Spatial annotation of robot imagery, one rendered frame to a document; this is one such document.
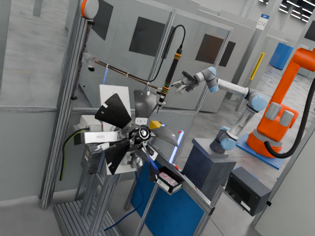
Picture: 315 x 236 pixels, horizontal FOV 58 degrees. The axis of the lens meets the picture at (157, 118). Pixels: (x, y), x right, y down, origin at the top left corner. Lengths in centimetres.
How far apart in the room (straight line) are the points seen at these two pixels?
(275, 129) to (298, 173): 240
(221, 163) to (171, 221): 67
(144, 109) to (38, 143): 103
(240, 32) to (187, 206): 469
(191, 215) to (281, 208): 145
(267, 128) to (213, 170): 331
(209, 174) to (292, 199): 124
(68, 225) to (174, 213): 95
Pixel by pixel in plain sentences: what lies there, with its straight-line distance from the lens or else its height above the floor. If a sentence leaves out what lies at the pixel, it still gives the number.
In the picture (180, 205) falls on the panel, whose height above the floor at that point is 62.
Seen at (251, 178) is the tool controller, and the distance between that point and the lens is 201.
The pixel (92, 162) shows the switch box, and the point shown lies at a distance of 240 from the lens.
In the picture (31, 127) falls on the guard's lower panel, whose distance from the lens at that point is 256.
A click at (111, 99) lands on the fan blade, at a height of 139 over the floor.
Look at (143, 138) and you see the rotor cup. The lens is 201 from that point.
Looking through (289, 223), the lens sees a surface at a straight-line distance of 362.
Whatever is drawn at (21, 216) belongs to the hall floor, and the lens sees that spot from 294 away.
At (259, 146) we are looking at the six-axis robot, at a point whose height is 17.
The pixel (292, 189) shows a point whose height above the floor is 72.
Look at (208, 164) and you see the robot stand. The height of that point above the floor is 95.
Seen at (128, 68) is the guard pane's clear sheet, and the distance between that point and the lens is 265.
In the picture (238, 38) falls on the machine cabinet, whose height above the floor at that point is 183.
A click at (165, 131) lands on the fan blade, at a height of 118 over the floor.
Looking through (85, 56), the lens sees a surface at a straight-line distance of 219.
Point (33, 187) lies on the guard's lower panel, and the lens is 298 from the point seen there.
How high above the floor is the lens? 211
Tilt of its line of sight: 22 degrees down
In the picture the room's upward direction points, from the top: 20 degrees clockwise
